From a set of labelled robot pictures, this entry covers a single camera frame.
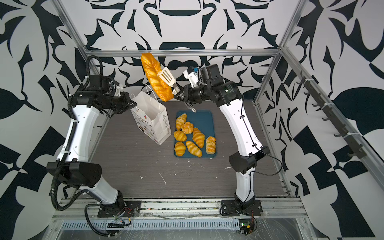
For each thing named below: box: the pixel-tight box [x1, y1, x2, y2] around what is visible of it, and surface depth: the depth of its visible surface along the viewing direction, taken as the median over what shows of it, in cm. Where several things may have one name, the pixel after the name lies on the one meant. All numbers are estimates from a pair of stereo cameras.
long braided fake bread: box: [140, 52, 174, 103], surface depth 68 cm
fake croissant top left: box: [176, 113, 187, 130], surface depth 107 cm
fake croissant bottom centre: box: [186, 140, 203, 158], surface depth 93 cm
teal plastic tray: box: [173, 110, 217, 158], surface depth 98 cm
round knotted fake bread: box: [181, 121, 194, 135], surface depth 102 cm
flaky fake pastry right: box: [205, 136, 217, 155], surface depth 94 cm
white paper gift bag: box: [130, 84, 172, 146], surface depth 88 cm
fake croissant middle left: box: [174, 130, 187, 142], surface depth 98 cm
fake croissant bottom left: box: [174, 142, 187, 157], surface depth 93 cm
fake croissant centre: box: [192, 127, 206, 149], surface depth 97 cm
